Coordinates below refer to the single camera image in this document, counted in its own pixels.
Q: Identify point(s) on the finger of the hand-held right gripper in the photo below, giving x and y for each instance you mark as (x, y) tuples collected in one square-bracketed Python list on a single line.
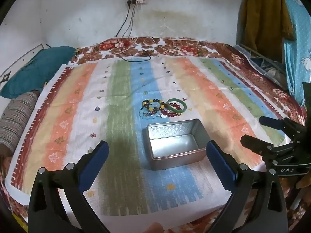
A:
[(286, 126), (257, 145)]

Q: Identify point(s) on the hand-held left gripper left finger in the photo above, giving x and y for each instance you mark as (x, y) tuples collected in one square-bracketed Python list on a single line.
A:
[(97, 165)]

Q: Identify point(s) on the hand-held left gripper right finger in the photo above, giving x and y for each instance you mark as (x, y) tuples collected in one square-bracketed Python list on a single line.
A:
[(221, 167)]

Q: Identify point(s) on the silver metal tin box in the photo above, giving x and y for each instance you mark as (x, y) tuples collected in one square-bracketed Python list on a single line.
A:
[(170, 148)]

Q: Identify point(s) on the green jade bangle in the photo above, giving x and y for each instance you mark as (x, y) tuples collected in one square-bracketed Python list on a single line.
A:
[(185, 106)]

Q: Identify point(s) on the person's left hand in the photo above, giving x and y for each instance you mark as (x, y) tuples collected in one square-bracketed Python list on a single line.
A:
[(153, 228)]

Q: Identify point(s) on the striped patterned cloth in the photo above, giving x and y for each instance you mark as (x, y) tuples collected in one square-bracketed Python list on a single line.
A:
[(121, 102)]

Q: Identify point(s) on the blue dotted curtain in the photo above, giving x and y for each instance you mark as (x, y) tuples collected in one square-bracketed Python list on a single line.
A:
[(296, 41)]

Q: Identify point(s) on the grey striped pillow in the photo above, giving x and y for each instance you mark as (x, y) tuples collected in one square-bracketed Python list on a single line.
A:
[(17, 119)]

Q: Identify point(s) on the teal pillow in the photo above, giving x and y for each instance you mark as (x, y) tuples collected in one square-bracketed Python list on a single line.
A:
[(31, 75)]

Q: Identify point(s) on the mustard yellow garment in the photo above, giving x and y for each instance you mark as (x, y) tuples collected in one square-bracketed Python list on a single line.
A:
[(262, 17)]

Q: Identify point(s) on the white headboard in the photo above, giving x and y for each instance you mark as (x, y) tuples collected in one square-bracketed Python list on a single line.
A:
[(14, 65)]

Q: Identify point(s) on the white power strip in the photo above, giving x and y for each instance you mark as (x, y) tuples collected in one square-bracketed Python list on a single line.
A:
[(141, 0)]

